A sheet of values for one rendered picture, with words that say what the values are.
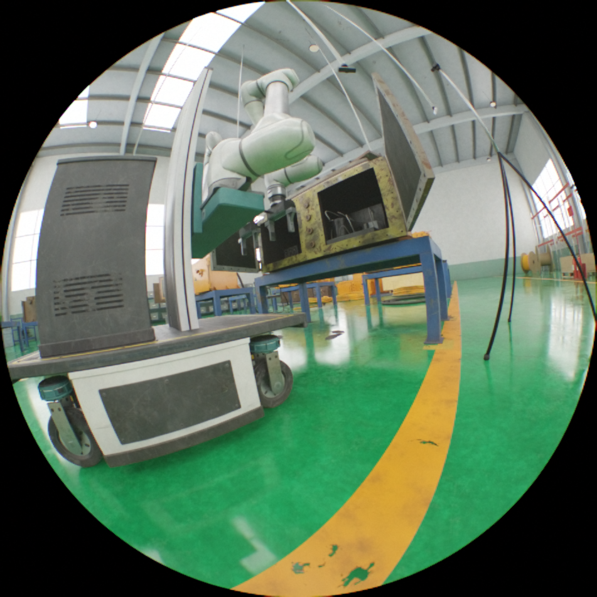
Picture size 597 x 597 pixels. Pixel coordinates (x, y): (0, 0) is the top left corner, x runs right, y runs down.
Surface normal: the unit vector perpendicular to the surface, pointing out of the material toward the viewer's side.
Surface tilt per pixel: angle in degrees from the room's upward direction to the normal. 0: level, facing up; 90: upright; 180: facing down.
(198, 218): 90
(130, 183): 90
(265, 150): 135
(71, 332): 90
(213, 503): 0
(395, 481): 0
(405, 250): 90
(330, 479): 0
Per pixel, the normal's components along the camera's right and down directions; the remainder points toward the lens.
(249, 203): 0.69, -0.07
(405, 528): -0.13, -0.99
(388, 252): -0.71, 0.11
